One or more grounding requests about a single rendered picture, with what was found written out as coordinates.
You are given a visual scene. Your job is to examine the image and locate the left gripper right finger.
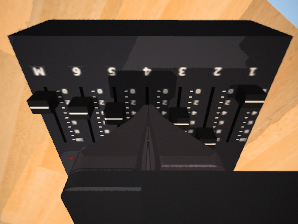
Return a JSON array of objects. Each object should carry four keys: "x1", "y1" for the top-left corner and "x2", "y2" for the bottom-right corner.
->
[{"x1": 148, "y1": 105, "x2": 226, "y2": 171}]

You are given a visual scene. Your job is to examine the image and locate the black lighting desk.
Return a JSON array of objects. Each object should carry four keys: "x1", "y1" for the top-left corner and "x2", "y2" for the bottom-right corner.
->
[{"x1": 7, "y1": 20, "x2": 293, "y2": 176}]

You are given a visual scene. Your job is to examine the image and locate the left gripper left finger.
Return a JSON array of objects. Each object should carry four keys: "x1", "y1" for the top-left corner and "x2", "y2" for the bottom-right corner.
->
[{"x1": 69, "y1": 105, "x2": 148, "y2": 174}]

